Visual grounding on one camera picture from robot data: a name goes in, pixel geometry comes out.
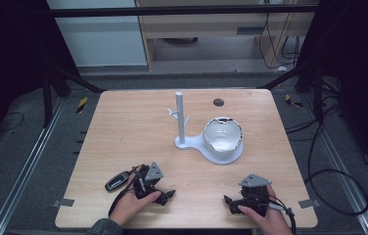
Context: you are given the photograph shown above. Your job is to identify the black metal frame stand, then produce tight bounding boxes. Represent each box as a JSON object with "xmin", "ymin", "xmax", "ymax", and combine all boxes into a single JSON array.
[
  {"xmin": 257, "ymin": 63, "xmax": 325, "ymax": 123},
  {"xmin": 40, "ymin": 63, "xmax": 107, "ymax": 129}
]

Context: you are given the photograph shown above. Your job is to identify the metal floor rail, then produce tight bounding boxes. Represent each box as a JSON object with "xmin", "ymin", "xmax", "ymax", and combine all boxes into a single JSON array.
[
  {"xmin": 0, "ymin": 97, "xmax": 67, "ymax": 235},
  {"xmin": 300, "ymin": 92, "xmax": 368, "ymax": 235}
]

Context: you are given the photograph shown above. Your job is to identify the black floor cable loop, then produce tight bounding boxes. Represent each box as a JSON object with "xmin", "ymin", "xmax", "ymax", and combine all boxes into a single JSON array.
[{"xmin": 284, "ymin": 76, "xmax": 368, "ymax": 217}]

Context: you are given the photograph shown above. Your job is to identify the grey table edge bracket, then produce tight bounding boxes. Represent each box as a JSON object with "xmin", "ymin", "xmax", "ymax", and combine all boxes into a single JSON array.
[
  {"xmin": 298, "ymin": 198, "xmax": 321, "ymax": 210},
  {"xmin": 51, "ymin": 198, "xmax": 75, "ymax": 209}
]

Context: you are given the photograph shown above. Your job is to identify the black horizontal frame bar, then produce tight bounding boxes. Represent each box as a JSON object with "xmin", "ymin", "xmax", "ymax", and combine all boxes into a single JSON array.
[{"xmin": 46, "ymin": 5, "xmax": 318, "ymax": 18}]

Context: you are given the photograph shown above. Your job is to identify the black car key fob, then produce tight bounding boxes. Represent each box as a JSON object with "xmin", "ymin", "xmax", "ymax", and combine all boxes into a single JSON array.
[{"xmin": 104, "ymin": 170, "xmax": 131, "ymax": 193}]

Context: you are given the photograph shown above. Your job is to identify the person's right hand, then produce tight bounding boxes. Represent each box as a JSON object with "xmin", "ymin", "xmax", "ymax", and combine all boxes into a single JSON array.
[{"xmin": 237, "ymin": 184, "xmax": 295, "ymax": 235}]

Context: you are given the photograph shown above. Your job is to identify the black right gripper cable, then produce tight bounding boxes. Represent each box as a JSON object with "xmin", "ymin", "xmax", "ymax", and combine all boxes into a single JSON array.
[{"xmin": 253, "ymin": 192, "xmax": 298, "ymax": 235}]

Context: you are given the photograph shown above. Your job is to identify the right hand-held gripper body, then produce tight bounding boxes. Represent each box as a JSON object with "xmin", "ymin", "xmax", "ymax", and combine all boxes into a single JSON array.
[{"xmin": 238, "ymin": 173, "xmax": 273, "ymax": 217}]

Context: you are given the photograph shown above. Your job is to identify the yellow black floor tape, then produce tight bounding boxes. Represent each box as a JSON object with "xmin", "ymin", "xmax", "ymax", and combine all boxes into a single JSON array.
[
  {"xmin": 75, "ymin": 96, "xmax": 89, "ymax": 115},
  {"xmin": 284, "ymin": 93, "xmax": 304, "ymax": 109}
]

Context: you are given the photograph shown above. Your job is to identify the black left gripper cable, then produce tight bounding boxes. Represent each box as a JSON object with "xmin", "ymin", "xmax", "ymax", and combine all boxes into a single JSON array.
[{"xmin": 108, "ymin": 164, "xmax": 147, "ymax": 217}]

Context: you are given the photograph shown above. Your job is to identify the light wooden desk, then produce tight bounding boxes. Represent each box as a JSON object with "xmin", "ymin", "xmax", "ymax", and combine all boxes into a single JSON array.
[{"xmin": 134, "ymin": 0, "xmax": 320, "ymax": 71}]

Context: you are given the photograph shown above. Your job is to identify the black hanging desk cables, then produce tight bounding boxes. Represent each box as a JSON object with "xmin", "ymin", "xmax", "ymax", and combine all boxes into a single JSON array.
[{"xmin": 257, "ymin": 0, "xmax": 302, "ymax": 71}]

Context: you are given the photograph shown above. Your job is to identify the thin black floor cable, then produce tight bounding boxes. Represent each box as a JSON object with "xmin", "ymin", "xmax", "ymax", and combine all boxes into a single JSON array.
[{"xmin": 0, "ymin": 112, "xmax": 25, "ymax": 135}]

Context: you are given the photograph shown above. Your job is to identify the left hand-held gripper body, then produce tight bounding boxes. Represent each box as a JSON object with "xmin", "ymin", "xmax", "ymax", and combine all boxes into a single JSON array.
[{"xmin": 132, "ymin": 162, "xmax": 165, "ymax": 201}]

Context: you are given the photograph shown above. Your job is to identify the white tree stand with base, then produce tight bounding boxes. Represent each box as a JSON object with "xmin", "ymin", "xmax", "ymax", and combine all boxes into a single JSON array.
[{"xmin": 166, "ymin": 91, "xmax": 245, "ymax": 165}]

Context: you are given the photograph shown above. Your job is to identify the person's left hand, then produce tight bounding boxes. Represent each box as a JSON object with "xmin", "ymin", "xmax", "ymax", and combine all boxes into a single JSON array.
[{"xmin": 108, "ymin": 171, "xmax": 162, "ymax": 227}]

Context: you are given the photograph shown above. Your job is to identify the white cabinet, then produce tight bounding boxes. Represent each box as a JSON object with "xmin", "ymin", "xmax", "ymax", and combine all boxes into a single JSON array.
[{"xmin": 45, "ymin": 0, "xmax": 149, "ymax": 69}]

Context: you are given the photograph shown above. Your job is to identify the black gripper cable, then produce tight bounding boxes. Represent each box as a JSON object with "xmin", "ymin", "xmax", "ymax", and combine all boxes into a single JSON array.
[
  {"xmin": 253, "ymin": 192, "xmax": 298, "ymax": 235},
  {"xmin": 108, "ymin": 164, "xmax": 147, "ymax": 217}
]

